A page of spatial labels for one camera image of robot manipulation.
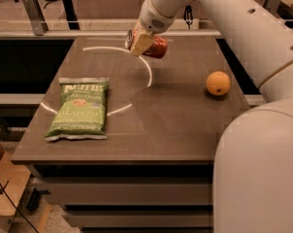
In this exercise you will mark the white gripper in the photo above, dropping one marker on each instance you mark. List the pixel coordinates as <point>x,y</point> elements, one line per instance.
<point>153,20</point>

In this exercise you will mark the red coke can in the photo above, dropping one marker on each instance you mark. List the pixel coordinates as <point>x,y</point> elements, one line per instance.
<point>157,50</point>

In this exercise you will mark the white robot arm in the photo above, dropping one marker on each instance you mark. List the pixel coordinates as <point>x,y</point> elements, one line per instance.
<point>252,185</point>

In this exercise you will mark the orange fruit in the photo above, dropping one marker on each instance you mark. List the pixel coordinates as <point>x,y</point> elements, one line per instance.
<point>218,83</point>

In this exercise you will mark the green jalapeno chips bag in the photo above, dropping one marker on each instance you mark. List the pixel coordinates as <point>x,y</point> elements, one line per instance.
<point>83,110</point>

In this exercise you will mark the grey drawer cabinet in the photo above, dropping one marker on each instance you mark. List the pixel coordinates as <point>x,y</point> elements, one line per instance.
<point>134,198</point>

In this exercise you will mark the wooden box at left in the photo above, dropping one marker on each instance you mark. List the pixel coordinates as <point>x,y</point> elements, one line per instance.
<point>13,181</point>

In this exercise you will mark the left metal rail bracket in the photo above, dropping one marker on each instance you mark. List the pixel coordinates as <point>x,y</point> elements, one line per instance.
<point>31,8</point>

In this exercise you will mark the metal rail bracket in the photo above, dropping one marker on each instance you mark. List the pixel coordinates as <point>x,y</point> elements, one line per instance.
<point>272,5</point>
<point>31,8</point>

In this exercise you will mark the right metal rail bracket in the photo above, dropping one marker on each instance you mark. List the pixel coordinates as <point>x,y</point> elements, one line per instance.
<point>272,5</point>

